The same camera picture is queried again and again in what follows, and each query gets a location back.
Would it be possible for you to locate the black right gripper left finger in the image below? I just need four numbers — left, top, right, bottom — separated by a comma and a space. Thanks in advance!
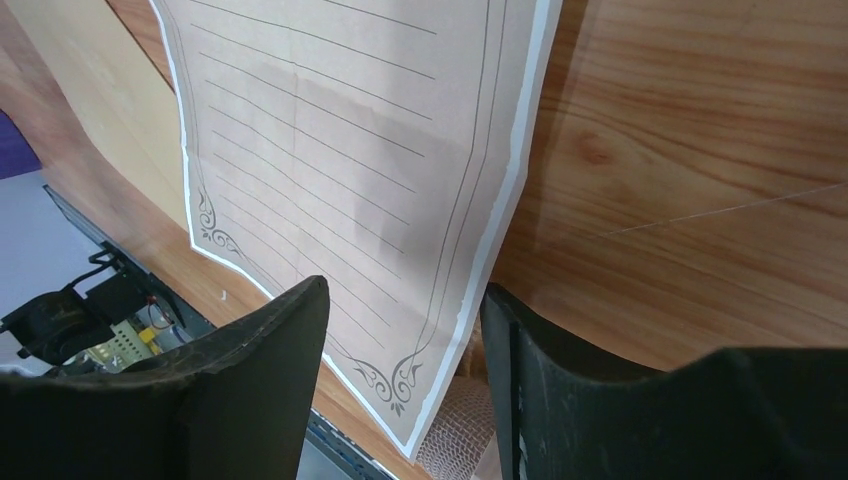
1, 275, 330, 479

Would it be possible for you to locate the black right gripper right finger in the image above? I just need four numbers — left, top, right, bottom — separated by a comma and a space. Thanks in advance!
480, 284, 847, 479

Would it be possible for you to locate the tan paper envelope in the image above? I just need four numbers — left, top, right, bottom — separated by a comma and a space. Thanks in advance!
6, 1, 188, 228

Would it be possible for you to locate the lined letter paper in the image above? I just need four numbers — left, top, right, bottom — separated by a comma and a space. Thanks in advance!
152, 1, 562, 459

